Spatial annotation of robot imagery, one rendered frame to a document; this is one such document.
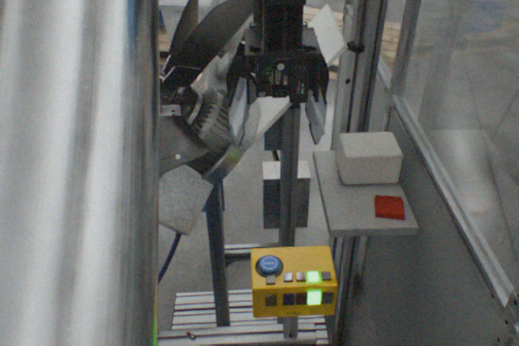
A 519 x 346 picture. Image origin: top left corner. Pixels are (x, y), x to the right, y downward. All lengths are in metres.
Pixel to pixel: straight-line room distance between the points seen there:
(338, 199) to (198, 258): 1.15
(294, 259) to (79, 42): 0.80
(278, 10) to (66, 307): 0.34
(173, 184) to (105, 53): 1.00
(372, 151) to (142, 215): 1.26
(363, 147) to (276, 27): 1.02
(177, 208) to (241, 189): 1.56
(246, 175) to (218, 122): 1.67
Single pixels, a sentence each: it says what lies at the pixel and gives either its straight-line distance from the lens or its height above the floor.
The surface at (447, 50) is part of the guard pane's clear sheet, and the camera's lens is 1.32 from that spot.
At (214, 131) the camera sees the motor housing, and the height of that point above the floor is 1.15.
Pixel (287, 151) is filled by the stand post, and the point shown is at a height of 1.01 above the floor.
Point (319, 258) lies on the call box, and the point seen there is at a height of 1.07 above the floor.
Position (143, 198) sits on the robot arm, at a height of 1.67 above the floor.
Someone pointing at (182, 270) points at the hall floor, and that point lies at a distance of 2.39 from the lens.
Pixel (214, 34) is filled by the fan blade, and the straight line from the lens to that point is 1.15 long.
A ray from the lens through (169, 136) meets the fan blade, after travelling 1.06.
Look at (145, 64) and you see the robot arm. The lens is 0.24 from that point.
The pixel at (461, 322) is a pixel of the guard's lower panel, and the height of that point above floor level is 0.79.
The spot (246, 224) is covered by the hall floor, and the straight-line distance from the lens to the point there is 2.56.
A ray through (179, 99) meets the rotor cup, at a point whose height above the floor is 1.19.
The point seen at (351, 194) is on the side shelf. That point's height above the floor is 0.86.
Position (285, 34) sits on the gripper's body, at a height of 1.64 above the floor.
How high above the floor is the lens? 1.81
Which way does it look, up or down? 36 degrees down
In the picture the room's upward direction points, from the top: straight up
